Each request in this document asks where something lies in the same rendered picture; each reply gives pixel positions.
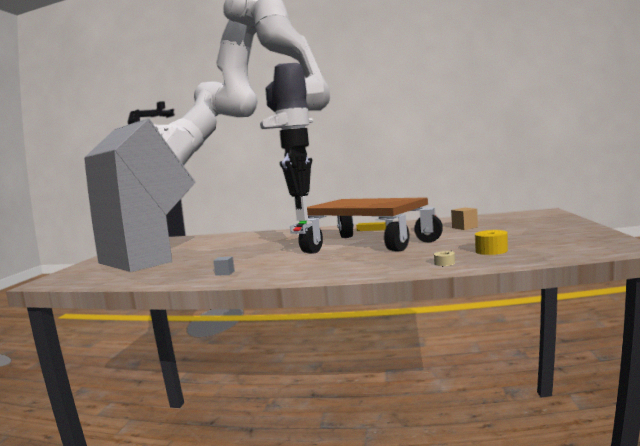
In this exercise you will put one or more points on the small brown cube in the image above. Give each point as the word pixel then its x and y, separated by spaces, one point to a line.
pixel 464 218

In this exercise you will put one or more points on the yellow ring-shaped disc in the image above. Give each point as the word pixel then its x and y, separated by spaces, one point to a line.
pixel 491 242

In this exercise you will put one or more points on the cream roll of masking tape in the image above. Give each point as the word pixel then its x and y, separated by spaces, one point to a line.
pixel 441 260

